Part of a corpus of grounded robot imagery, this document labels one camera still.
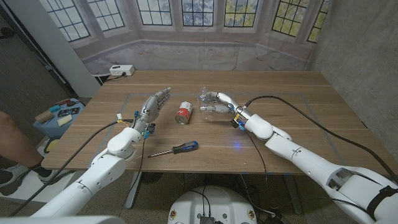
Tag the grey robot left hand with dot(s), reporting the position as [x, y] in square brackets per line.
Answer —
[150, 107]

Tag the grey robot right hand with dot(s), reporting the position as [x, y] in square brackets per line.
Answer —
[231, 104]

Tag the clear plastic bottle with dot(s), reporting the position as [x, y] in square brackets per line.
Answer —
[214, 116]

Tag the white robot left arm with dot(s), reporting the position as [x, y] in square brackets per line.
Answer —
[99, 171]

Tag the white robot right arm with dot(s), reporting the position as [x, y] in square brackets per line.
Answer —
[311, 161]

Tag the red white soup can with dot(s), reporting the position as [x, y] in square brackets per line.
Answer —
[184, 112]

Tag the white power strip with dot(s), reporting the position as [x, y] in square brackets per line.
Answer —
[122, 70]

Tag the printed window backdrop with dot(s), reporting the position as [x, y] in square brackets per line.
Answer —
[199, 49]

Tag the black round floor object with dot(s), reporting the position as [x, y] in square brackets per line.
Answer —
[151, 178]

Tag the black patterned flat item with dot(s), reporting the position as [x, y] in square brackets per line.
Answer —
[68, 112]

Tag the grey metal table leg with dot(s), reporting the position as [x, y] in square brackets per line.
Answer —
[133, 189]
[293, 196]

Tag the yellow sponge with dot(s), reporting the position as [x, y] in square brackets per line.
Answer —
[64, 120]

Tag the dark red flat item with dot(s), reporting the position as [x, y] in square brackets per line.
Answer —
[63, 101]

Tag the teal small block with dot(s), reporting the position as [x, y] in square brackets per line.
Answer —
[54, 108]

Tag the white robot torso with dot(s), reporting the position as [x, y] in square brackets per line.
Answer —
[214, 202]

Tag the blue stool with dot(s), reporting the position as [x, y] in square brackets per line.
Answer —
[49, 129]

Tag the yellow round floor object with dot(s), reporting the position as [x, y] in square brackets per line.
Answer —
[52, 145]

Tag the tan brush block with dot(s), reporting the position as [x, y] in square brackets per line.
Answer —
[44, 117]

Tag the grey black sneaker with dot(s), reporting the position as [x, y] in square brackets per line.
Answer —
[14, 180]
[51, 175]

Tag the person's bare leg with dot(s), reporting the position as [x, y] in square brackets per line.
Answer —
[15, 140]

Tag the white floor mat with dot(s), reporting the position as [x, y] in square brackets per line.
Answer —
[34, 191]

